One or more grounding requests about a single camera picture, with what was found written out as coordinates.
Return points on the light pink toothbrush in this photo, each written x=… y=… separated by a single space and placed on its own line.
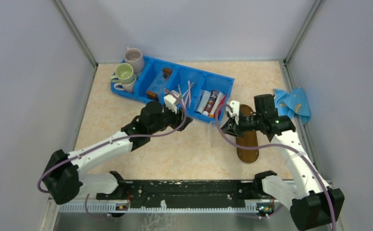
x=189 y=93

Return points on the white tube black cap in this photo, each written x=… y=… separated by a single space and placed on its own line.
x=203 y=101

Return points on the blue divided storage bin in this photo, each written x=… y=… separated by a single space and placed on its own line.
x=203 y=80

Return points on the blue crumpled cloth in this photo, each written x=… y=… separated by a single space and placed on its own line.
x=292 y=104

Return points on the white ceramic mug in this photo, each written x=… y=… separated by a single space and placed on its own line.
x=125 y=87

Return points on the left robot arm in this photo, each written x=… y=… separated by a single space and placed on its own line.
x=65 y=175

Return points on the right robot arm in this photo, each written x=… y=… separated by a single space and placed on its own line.
x=312 y=202

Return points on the white tube orange cap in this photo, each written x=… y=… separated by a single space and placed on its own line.
x=216 y=104

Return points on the green ceramic mug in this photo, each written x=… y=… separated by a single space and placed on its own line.
x=124 y=74

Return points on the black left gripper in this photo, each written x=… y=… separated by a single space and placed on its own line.
x=178 y=118

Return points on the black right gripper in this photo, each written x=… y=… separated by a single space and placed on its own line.
x=230 y=127

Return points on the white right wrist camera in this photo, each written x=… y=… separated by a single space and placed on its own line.
x=234 y=111

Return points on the clear textured acrylic tray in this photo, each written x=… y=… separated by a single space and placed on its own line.
x=216 y=140

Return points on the clear holder with wooden ends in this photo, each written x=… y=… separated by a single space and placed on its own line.
x=155 y=90

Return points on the grey ceramic mug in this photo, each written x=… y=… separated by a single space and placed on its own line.
x=134 y=57

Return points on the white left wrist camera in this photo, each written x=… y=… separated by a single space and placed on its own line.
x=171 y=101

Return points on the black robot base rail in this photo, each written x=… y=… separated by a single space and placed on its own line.
x=198 y=195

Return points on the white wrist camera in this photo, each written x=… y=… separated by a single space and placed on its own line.
x=171 y=101
x=234 y=111

